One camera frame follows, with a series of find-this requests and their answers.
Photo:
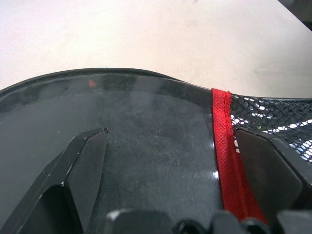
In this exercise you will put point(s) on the table tennis paddle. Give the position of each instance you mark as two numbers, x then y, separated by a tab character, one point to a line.
151	146

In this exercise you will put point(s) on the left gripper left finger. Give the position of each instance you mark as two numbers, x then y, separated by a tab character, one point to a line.
61	182

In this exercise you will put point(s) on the black red paddle case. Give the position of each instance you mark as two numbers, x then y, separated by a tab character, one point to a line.
221	126

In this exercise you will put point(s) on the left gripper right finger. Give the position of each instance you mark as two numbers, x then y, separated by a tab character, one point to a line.
268	170

